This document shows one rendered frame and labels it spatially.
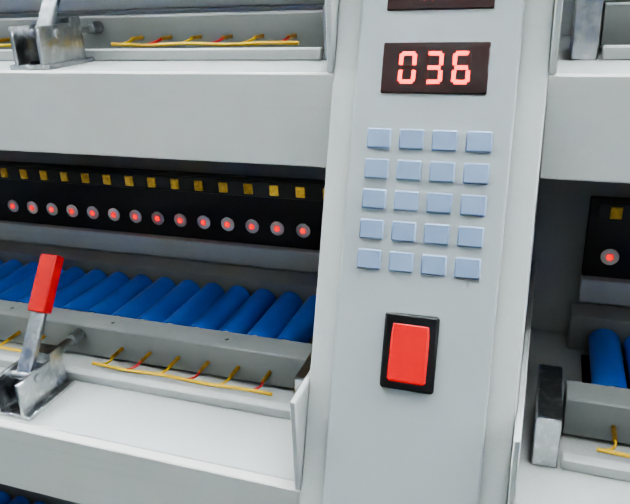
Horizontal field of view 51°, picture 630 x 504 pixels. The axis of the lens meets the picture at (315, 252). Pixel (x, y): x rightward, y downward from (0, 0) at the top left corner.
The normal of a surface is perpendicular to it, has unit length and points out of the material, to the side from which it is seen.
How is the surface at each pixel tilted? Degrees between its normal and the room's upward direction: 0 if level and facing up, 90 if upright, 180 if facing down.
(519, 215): 90
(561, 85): 111
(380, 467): 90
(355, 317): 90
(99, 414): 20
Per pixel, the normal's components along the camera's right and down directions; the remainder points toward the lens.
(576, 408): -0.33, 0.37
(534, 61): -0.32, 0.03
